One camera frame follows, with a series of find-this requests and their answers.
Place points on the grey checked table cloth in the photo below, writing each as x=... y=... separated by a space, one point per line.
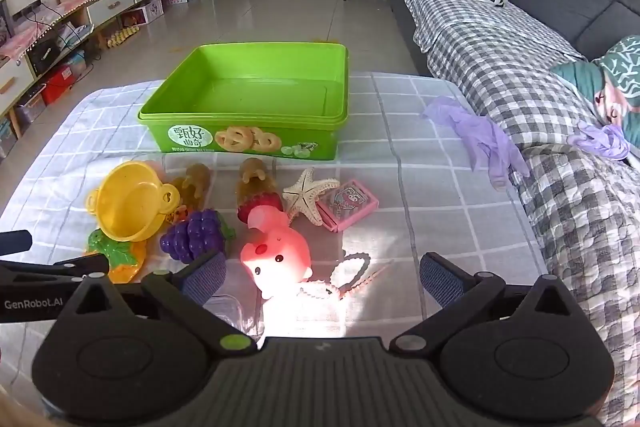
x=425 y=217

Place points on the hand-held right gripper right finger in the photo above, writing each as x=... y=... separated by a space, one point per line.
x=436 y=277

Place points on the yellow toy pot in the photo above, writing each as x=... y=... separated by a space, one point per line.
x=125 y=202

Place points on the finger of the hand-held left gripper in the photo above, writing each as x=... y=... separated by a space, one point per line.
x=15 y=243
x=82 y=264

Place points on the red storage box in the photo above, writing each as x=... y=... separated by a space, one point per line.
x=56 y=91

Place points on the small orange toy figure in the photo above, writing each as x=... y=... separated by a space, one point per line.
x=176 y=214

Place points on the purple glove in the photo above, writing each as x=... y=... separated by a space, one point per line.
x=480 y=132
x=600 y=142

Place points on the clear plastic case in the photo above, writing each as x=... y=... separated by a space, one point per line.
x=227 y=312

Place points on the green plastic box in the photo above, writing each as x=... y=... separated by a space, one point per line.
x=250 y=77

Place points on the green patterned blanket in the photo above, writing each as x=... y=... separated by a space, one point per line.
x=620 y=67

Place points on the beige starfish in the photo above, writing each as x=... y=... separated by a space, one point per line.
x=302 y=199

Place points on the pink card box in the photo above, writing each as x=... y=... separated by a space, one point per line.
x=347 y=204

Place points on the row of yellow figurines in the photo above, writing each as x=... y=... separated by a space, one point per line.
x=122 y=38

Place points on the pink animal toy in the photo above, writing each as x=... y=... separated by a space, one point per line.
x=275 y=252

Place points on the amber hand-shaped toy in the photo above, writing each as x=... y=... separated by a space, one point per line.
x=192 y=187
x=255 y=177

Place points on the purple toy grapes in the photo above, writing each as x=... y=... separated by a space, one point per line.
x=192 y=232

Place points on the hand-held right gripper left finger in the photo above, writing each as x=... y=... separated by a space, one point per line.
x=205 y=274

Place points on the pink lace cloth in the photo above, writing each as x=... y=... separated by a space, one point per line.
x=30 y=39

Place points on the white carton with red print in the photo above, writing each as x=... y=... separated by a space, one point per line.
x=145 y=12

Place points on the orange toy pumpkin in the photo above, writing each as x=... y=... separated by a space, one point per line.
x=120 y=262

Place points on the white wooden cabinet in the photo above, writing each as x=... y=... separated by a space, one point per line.
x=115 y=2

